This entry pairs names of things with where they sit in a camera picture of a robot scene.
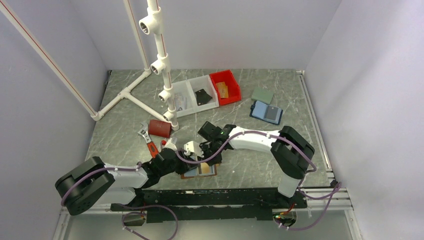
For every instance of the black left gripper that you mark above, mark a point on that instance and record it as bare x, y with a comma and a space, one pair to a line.
185, 166

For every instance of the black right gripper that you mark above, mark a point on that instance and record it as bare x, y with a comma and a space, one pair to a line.
215, 161

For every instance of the gold card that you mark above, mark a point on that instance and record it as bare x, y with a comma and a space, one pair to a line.
206, 170

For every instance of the brown leather card holder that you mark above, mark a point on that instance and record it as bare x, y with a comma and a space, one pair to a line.
194, 173

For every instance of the black card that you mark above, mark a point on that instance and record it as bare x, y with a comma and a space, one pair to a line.
202, 97

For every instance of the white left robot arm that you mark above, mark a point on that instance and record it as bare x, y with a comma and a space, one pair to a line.
95, 182

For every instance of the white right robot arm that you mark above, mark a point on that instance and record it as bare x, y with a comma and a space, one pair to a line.
292, 152

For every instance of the dark red card holder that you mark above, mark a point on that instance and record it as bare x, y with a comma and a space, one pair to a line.
159, 128

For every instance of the orange card in bin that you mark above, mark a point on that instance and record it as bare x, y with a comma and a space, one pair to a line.
223, 90

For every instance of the blue card holder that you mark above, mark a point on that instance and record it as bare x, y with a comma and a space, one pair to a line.
257, 111

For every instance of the grey card in blue holder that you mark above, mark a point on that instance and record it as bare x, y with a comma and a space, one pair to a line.
272, 113

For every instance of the green card holder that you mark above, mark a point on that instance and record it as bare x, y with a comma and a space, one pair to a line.
263, 95

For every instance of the clear left plastic bin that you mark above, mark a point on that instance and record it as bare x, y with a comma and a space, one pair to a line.
184, 87

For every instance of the clear plastic bin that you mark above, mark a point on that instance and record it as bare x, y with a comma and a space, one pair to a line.
184, 87
204, 82

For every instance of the red plastic bin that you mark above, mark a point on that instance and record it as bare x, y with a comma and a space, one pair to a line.
233, 87

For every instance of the clear middle plastic bin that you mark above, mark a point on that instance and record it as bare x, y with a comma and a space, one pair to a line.
204, 82

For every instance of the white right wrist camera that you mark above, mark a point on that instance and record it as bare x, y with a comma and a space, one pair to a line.
193, 151

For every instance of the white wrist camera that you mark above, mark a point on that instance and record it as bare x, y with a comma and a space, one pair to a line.
193, 151
170, 143

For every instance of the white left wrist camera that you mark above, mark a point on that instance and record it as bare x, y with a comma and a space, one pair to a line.
170, 143

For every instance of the adjustable wrench red handle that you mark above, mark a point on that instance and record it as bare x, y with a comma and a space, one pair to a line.
149, 143

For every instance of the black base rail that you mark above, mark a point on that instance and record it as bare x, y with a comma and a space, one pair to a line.
217, 204

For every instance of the white pvc pipe frame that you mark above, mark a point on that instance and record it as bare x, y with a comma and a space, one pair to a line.
151, 24

